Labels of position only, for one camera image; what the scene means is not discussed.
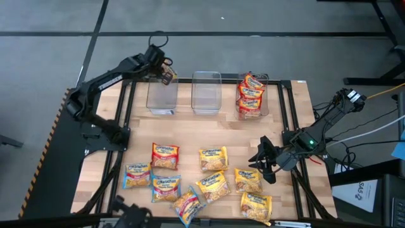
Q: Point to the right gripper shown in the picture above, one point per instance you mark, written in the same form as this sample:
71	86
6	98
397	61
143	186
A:
281	160

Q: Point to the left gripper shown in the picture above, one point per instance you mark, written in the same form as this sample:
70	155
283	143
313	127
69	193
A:
155	57

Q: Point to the yellow Maruchan ramen pack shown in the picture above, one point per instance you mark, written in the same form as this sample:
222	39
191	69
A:
256	207
213	186
213	158
248	180

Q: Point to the red Maruchan ramen pack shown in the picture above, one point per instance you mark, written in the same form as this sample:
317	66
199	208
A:
164	155
251	92
253	81
250	107

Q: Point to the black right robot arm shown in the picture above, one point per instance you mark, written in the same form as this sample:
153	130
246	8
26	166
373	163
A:
329	120

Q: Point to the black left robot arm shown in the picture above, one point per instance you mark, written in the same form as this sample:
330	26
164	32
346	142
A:
104	80

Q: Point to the clear plastic bin with label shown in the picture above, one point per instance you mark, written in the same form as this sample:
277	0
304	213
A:
161	98

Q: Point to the white paper sign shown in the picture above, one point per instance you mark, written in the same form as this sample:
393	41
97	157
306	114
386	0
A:
354	196

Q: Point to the black equipment case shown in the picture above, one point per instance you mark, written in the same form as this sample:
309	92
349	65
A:
392	187

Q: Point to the blue sheet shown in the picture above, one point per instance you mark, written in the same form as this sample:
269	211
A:
400	149

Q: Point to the black platform with hazard stripe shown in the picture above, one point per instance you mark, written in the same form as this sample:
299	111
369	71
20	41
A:
53	177

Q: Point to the black furniture foot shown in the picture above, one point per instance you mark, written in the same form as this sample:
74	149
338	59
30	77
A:
11	142

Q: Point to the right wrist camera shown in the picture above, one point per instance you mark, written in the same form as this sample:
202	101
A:
257	161

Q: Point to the black metal table frame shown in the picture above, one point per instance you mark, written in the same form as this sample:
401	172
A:
185	80

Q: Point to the silver metal bracket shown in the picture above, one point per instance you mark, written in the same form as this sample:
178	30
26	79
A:
292	224

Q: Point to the black desk frame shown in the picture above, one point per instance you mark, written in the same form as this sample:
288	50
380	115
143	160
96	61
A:
373	81

